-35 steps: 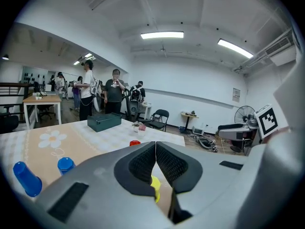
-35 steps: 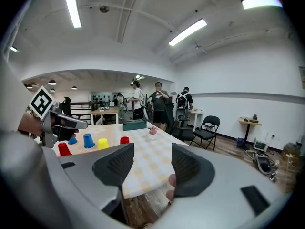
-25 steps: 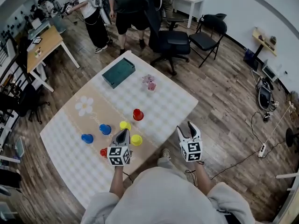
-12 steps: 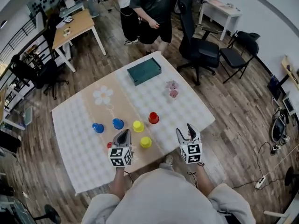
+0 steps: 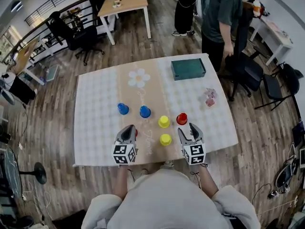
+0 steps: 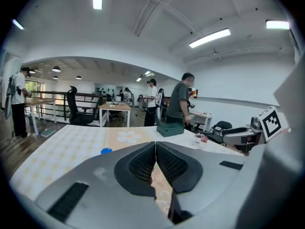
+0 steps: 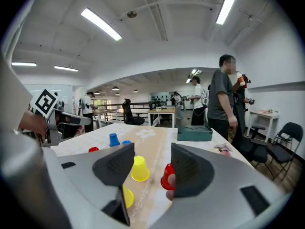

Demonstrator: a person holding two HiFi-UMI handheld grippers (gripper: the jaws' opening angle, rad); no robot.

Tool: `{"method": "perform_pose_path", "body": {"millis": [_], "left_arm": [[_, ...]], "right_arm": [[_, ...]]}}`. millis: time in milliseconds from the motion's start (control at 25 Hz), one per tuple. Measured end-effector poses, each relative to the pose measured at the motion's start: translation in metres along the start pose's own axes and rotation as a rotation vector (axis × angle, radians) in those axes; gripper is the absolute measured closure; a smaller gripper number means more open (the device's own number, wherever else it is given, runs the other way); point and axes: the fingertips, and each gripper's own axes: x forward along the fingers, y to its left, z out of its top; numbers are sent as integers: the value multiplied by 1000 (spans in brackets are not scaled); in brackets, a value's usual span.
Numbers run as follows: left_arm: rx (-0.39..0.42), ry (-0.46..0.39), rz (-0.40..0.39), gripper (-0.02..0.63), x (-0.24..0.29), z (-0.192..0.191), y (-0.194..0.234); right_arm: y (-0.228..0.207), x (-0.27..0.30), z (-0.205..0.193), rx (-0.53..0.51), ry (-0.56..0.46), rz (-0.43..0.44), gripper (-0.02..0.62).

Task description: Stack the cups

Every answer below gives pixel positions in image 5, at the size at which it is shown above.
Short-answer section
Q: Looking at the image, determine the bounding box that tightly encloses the black round stand base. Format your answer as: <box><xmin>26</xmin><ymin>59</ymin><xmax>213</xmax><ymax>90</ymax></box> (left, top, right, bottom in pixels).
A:
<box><xmin>19</xmin><ymin>162</ymin><xmax>47</xmax><ymax>185</ymax></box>

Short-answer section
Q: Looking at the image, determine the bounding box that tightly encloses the black folding chair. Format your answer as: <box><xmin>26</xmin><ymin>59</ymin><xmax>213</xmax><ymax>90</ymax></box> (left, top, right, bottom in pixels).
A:
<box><xmin>254</xmin><ymin>62</ymin><xmax>305</xmax><ymax>111</ymax></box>

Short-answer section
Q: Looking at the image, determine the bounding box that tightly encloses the blue paper cup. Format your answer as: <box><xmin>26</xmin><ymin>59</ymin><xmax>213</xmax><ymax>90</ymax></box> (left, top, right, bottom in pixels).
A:
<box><xmin>117</xmin><ymin>103</ymin><xmax>130</xmax><ymax>115</ymax></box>
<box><xmin>139</xmin><ymin>105</ymin><xmax>152</xmax><ymax>119</ymax></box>

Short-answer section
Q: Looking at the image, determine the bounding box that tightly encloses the grey backpack rig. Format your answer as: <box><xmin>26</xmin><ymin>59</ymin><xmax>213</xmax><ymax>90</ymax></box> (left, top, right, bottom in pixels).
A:
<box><xmin>275</xmin><ymin>162</ymin><xmax>298</xmax><ymax>194</ymax></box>

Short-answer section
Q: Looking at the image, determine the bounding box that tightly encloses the black metal railing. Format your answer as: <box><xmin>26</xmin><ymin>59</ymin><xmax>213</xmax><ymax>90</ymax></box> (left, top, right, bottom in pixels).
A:
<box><xmin>0</xmin><ymin>0</ymin><xmax>105</xmax><ymax>64</ymax></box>

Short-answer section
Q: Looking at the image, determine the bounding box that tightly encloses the dark marble round table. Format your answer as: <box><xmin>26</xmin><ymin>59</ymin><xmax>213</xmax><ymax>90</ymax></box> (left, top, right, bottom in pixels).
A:
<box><xmin>0</xmin><ymin>146</ymin><xmax>23</xmax><ymax>200</ymax></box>

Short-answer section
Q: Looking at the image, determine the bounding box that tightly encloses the green floor tray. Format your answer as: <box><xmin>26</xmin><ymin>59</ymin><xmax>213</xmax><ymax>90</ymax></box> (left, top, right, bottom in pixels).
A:
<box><xmin>45</xmin><ymin>64</ymin><xmax>59</xmax><ymax>82</ymax></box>

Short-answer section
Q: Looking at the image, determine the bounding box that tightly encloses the yellow paper cup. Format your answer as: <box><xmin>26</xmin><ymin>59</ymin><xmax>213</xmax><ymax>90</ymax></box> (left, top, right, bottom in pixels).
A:
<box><xmin>159</xmin><ymin>134</ymin><xmax>173</xmax><ymax>146</ymax></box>
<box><xmin>158</xmin><ymin>115</ymin><xmax>171</xmax><ymax>129</ymax></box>

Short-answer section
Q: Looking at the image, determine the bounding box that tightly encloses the checked flower tablecloth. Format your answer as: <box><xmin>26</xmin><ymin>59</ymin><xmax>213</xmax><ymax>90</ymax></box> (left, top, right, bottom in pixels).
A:
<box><xmin>72</xmin><ymin>53</ymin><xmax>239</xmax><ymax>167</ymax></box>

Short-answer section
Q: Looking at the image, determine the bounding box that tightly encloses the black floor box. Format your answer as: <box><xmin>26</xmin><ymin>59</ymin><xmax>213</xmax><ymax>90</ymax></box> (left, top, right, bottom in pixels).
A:
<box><xmin>51</xmin><ymin>208</ymin><xmax>88</xmax><ymax>229</ymax></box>

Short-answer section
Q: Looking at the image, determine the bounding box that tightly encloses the person's white shirt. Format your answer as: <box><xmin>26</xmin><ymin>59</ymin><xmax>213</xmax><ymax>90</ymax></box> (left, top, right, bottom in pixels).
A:
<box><xmin>81</xmin><ymin>169</ymin><xmax>262</xmax><ymax>229</ymax></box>

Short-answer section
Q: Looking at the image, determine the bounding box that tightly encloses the black office chair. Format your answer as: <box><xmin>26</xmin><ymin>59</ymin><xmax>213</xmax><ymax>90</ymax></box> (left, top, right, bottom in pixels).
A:
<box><xmin>224</xmin><ymin>6</ymin><xmax>265</xmax><ymax>102</ymax></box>
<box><xmin>45</xmin><ymin>10</ymin><xmax>105</xmax><ymax>66</ymax></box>

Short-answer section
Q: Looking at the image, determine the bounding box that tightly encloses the person's right forearm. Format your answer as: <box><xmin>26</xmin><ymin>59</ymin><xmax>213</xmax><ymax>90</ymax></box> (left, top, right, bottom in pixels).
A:
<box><xmin>199</xmin><ymin>165</ymin><xmax>220</xmax><ymax>197</ymax></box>

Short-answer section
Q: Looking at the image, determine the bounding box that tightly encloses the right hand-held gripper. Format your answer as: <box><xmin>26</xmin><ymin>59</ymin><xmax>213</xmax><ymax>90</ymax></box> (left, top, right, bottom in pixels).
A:
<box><xmin>177</xmin><ymin>123</ymin><xmax>207</xmax><ymax>167</ymax></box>

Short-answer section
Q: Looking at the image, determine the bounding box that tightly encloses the white table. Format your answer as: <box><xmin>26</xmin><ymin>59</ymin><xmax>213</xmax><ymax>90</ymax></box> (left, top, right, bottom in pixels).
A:
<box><xmin>249</xmin><ymin>14</ymin><xmax>295</xmax><ymax>66</ymax></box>

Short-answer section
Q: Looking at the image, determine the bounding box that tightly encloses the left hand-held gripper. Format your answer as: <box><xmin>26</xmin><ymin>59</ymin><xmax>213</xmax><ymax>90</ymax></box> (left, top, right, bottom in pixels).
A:
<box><xmin>111</xmin><ymin>125</ymin><xmax>139</xmax><ymax>167</ymax></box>

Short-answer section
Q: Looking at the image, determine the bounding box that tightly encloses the person's left forearm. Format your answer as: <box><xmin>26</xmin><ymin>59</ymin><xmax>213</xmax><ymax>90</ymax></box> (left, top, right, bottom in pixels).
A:
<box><xmin>113</xmin><ymin>165</ymin><xmax>131</xmax><ymax>200</ymax></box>

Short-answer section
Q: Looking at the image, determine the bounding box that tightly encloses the white floor cable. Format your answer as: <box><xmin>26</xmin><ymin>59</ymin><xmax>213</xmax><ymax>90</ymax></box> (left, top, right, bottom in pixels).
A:
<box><xmin>22</xmin><ymin>182</ymin><xmax>53</xmax><ymax>220</ymax></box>

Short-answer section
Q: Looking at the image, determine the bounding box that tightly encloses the dark green box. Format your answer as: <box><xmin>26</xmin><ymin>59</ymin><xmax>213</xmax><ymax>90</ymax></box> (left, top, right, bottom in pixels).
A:
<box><xmin>170</xmin><ymin>58</ymin><xmax>206</xmax><ymax>81</ymax></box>

